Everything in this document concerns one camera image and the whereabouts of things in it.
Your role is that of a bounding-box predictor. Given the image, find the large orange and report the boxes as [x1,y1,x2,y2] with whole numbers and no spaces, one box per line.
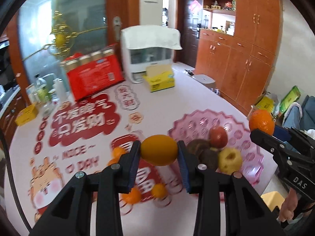
[121,187,142,205]
[249,110,275,135]

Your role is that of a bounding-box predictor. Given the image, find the orange of pair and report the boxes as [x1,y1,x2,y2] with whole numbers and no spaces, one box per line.
[112,147,127,160]
[107,158,119,166]

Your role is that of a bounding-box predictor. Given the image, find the small yellow-orange citrus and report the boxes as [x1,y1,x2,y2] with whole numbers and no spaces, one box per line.
[151,183,168,199]

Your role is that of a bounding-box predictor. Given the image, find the small orange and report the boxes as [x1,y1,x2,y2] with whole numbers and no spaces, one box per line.
[140,135,178,166]

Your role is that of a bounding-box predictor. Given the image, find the person right hand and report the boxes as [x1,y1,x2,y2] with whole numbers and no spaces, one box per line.
[279,188,298,222]

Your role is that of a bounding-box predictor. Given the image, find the yellow apple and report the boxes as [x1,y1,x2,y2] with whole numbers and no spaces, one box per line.
[218,147,242,175]

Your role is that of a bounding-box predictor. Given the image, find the green bag on floor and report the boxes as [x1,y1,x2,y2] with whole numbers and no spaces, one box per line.
[279,85,301,115]

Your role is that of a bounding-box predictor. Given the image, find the cardboard box on floor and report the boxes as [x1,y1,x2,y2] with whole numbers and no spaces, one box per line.
[247,92,280,119]

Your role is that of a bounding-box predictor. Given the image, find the dark brown avocado-like fruit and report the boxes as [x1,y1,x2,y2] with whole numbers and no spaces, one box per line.
[199,149,218,171]

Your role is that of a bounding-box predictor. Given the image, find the red apple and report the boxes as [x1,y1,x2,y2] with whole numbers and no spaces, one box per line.
[209,126,228,149]

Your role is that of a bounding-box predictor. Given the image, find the brown curved fruit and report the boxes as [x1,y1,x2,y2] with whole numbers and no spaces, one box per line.
[186,139,210,157]

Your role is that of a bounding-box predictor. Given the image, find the printed cartoon tablecloth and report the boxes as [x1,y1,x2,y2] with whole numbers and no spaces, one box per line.
[3,62,279,236]

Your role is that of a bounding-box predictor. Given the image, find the pink plastic fruit tray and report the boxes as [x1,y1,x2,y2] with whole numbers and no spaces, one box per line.
[168,108,264,193]

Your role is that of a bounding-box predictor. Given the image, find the white stool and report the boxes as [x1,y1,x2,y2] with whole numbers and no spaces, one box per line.
[192,74,216,89]

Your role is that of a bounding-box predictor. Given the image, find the wooden cabinet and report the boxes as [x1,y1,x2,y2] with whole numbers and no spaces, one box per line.
[194,0,281,114]

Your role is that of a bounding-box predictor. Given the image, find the glass jar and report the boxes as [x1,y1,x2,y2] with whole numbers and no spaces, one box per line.
[42,96,55,117]

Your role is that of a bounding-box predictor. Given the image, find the flat yellow box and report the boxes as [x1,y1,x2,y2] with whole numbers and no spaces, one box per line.
[15,103,38,126]

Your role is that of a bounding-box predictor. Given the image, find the white plastic bottle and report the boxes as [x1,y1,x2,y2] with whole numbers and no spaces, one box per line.
[53,78,67,103]

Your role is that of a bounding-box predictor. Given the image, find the clear plastic bottle green label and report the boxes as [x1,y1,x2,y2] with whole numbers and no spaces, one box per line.
[35,77,49,103]

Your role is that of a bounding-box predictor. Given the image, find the red snack package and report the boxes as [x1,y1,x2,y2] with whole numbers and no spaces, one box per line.
[67,45,124,101]

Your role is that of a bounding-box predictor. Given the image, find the yellow tissue box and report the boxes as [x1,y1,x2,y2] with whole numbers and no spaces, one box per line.
[143,64,175,93]

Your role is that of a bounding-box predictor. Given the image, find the jar pack behind red package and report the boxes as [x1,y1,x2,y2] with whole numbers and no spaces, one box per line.
[60,49,115,73]

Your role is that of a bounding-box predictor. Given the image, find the white countertop appliance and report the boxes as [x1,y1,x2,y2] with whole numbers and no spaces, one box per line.
[121,42,173,84]

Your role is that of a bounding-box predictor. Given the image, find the golden door ornament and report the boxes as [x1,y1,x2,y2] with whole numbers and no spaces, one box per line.
[22,10,108,61]

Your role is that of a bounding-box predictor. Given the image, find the white cloth on appliance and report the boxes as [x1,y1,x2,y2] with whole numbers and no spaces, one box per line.
[121,25,182,50]

